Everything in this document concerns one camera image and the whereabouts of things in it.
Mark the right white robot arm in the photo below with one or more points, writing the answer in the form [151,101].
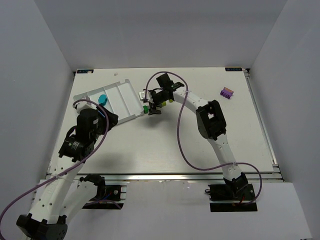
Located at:
[210,120]

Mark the blue label sticker left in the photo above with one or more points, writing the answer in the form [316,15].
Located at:
[84,71]

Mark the white divided plastic tray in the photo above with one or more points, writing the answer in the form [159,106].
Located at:
[122,100]

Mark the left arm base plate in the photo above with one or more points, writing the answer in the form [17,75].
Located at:
[113,198]

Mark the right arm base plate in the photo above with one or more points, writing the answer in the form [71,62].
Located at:
[221,199]

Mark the blue label sticker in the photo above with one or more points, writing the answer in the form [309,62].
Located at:
[233,69]
[84,71]

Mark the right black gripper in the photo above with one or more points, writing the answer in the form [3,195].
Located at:
[155,100]

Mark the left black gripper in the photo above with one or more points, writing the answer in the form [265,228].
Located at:
[110,118]

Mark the dark green lego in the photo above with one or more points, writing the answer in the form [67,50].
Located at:
[145,109]

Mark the blue rounded lego brick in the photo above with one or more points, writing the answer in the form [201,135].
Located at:
[102,100]

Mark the purple lego brick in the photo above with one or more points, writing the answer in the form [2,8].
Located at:
[226,92]

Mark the blue label sticker right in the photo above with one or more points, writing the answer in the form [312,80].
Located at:
[233,69]

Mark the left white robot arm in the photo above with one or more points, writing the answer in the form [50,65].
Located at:
[49,217]

